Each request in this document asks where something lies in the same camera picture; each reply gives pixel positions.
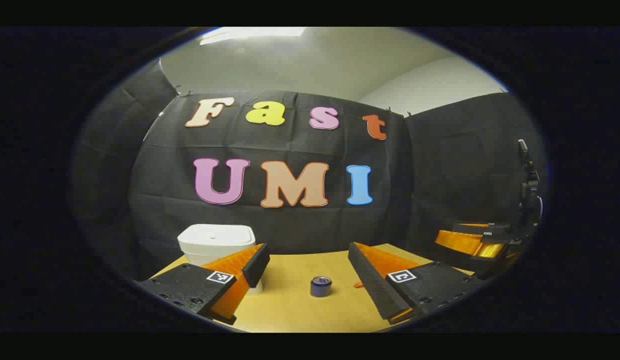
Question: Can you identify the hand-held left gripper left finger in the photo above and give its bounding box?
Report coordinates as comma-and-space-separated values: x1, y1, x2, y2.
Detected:
137, 243, 271, 326

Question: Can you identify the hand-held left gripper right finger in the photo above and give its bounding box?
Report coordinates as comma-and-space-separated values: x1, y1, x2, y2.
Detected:
348, 242, 490, 326

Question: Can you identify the white desktop garbage bin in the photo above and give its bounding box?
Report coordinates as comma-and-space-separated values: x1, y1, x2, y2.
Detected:
177, 224, 264, 295

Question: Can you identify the blue pop can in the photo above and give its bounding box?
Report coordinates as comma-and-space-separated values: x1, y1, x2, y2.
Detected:
310, 276, 333, 298

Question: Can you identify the wooden desktop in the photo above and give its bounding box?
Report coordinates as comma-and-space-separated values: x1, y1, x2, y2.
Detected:
150, 243, 475, 333

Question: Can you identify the black backdrop cloth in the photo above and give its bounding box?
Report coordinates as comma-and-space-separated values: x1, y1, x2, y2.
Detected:
70, 57, 548, 281

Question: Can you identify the ceiling light panel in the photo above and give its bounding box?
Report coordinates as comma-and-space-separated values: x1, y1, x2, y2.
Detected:
199, 27, 306, 47

